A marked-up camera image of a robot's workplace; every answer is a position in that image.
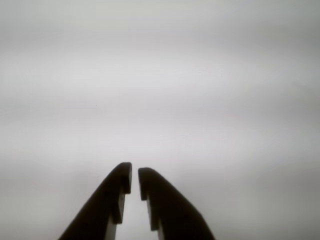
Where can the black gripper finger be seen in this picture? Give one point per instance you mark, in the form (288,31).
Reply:
(100,210)
(172,212)

